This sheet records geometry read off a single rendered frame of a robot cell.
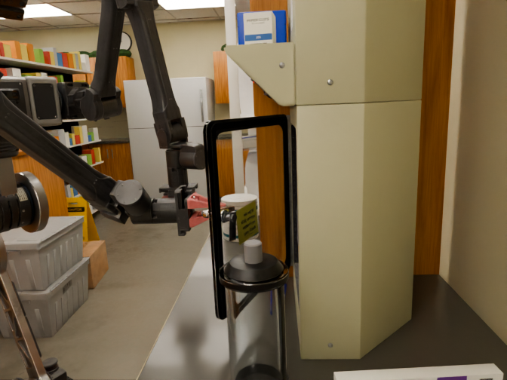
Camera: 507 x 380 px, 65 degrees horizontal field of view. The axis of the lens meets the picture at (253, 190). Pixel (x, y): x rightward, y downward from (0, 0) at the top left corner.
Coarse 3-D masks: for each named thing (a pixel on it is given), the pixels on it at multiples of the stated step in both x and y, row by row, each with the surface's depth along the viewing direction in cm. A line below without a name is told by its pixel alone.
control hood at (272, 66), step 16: (224, 48) 65; (240, 48) 64; (256, 48) 64; (272, 48) 64; (288, 48) 64; (240, 64) 65; (256, 64) 65; (272, 64) 64; (288, 64) 64; (256, 80) 65; (272, 80) 65; (288, 80) 65; (272, 96) 66; (288, 96) 65
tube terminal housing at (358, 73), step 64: (320, 0) 62; (384, 0) 65; (320, 64) 64; (384, 64) 67; (320, 128) 66; (384, 128) 70; (320, 192) 68; (384, 192) 73; (320, 256) 71; (384, 256) 76; (320, 320) 74; (384, 320) 79
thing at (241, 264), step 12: (252, 240) 62; (252, 252) 60; (228, 264) 62; (240, 264) 60; (252, 264) 60; (264, 264) 60; (276, 264) 60; (228, 276) 59; (240, 276) 58; (252, 276) 58; (264, 276) 58; (276, 276) 59
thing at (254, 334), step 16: (224, 272) 61; (288, 272) 61; (240, 304) 59; (256, 304) 58; (272, 304) 59; (240, 320) 59; (256, 320) 59; (272, 320) 60; (240, 336) 60; (256, 336) 59; (272, 336) 60; (240, 352) 61; (256, 352) 60; (272, 352) 61; (240, 368) 61; (256, 368) 60; (272, 368) 61
